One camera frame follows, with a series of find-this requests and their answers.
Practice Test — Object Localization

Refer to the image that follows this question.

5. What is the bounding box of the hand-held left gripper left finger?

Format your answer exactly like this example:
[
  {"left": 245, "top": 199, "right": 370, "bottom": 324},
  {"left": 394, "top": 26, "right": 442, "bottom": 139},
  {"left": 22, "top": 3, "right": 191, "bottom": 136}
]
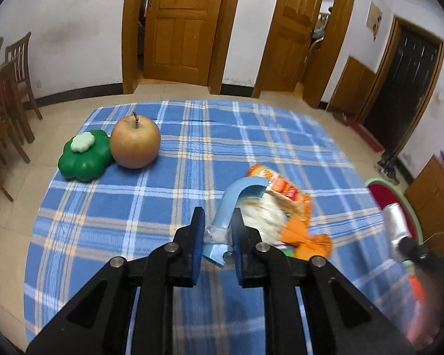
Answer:
[{"left": 26, "top": 207, "right": 206, "bottom": 355}]

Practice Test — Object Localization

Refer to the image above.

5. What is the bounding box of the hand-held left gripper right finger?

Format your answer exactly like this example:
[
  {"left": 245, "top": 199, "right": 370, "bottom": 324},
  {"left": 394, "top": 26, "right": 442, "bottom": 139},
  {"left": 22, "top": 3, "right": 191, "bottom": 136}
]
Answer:
[{"left": 230, "top": 208, "right": 417, "bottom": 355}]

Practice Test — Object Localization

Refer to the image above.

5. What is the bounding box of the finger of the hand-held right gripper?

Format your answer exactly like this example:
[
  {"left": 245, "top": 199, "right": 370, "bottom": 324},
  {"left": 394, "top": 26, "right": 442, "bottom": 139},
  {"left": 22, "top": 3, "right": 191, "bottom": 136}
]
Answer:
[{"left": 398, "top": 237, "right": 430, "bottom": 267}]

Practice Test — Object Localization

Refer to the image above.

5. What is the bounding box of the light blue plastic piece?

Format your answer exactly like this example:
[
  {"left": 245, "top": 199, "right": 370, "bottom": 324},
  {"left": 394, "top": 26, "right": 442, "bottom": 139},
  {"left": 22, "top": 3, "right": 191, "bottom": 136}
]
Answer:
[{"left": 202, "top": 177, "right": 271, "bottom": 269}]

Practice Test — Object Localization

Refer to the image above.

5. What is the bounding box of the crumpled white paper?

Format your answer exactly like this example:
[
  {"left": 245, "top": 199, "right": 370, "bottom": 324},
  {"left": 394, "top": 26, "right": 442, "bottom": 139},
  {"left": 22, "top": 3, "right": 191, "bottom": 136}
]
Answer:
[{"left": 240, "top": 192, "right": 287, "bottom": 245}]

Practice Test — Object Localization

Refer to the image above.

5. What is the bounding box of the wooden cabinet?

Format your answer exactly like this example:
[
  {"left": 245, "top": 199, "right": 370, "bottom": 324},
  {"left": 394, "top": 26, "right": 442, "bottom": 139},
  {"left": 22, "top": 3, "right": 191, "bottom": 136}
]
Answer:
[{"left": 405, "top": 155, "right": 444, "bottom": 256}]

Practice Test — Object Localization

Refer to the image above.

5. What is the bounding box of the orange toy with green cap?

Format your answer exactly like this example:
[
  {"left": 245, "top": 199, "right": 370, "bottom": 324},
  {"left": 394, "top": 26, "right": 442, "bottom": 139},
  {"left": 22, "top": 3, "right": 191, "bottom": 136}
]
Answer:
[{"left": 246, "top": 163, "right": 334, "bottom": 259}]

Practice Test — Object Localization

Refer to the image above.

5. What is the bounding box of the blue plaid tablecloth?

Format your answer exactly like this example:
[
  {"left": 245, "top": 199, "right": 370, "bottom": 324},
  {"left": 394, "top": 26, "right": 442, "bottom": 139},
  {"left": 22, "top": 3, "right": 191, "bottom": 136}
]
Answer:
[{"left": 24, "top": 100, "right": 419, "bottom": 355}]

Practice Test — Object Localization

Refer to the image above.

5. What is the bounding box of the pair of dark shoes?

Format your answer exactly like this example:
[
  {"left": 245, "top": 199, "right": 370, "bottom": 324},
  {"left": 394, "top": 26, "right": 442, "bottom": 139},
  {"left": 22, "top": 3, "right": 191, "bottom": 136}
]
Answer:
[{"left": 377, "top": 151, "right": 402, "bottom": 183}]

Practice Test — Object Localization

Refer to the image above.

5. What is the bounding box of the apple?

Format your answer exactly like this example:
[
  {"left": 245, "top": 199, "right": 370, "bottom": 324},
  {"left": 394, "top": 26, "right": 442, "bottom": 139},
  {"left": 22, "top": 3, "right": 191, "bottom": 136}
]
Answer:
[{"left": 110, "top": 112, "right": 161, "bottom": 170}]

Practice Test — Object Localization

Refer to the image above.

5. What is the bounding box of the red doormat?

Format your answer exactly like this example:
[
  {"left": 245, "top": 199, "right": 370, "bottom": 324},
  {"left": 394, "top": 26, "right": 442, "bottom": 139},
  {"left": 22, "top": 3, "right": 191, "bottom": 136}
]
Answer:
[{"left": 350, "top": 122, "right": 385, "bottom": 152}]

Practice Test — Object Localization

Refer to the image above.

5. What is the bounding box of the green clover-shaped toy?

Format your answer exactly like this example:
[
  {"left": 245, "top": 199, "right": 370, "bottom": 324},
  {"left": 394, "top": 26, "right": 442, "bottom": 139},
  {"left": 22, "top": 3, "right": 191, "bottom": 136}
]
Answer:
[{"left": 58, "top": 129, "right": 114, "bottom": 182}]

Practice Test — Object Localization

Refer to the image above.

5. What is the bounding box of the dark entrance door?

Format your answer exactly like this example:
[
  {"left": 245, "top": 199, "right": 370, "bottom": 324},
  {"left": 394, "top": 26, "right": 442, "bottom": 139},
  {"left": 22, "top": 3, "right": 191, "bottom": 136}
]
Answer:
[{"left": 363, "top": 31, "right": 440, "bottom": 152}]

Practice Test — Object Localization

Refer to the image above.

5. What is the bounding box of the open wooden door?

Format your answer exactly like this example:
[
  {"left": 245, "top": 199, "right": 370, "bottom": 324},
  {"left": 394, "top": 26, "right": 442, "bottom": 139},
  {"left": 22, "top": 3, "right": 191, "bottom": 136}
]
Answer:
[{"left": 263, "top": 0, "right": 324, "bottom": 93}]

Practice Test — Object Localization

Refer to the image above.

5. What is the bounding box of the closed wooden door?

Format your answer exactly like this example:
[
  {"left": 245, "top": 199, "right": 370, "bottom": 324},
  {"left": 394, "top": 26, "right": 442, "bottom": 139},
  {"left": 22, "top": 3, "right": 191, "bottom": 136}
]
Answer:
[{"left": 144, "top": 0, "right": 228, "bottom": 85}]

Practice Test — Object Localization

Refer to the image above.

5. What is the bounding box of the wooden wall panel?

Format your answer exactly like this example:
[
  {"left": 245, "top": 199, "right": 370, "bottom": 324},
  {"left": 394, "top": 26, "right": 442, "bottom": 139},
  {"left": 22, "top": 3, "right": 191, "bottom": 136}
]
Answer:
[{"left": 327, "top": 56, "right": 377, "bottom": 117}]

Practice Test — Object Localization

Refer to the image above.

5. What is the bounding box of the wall plaque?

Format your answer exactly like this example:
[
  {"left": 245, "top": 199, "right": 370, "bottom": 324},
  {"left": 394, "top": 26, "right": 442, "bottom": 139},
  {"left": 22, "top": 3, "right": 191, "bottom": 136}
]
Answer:
[{"left": 366, "top": 2, "right": 383, "bottom": 39}]

